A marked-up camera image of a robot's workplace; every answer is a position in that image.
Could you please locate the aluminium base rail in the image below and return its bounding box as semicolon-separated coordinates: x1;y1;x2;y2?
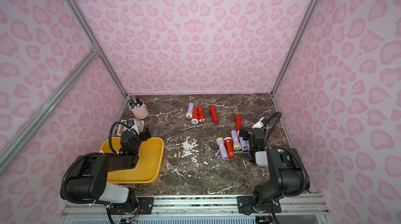
59;193;333;224

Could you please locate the purple flashlight yellow head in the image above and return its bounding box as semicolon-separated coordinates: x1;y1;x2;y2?
231;130;242;151

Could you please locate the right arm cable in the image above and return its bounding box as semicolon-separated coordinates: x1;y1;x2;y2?
262;111;282;149

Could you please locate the red flashlight front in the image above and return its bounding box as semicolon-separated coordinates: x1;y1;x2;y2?
224;137;235;159

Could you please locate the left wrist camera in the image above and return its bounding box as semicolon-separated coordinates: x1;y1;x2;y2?
126;119;140;135

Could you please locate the yellow plastic tray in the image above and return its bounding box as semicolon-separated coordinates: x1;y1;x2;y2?
100;137;164;184

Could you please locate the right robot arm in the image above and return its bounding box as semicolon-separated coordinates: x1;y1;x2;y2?
237;128;310;215

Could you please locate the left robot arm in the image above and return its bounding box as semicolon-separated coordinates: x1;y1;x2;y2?
60;128;151;215

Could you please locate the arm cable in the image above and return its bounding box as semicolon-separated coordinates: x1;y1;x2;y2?
108;121;131;154
262;111;282;149

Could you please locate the pink pen cup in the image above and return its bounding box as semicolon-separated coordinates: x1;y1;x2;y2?
127;97;149;120

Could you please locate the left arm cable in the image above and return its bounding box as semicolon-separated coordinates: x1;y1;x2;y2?
108;121;131;154

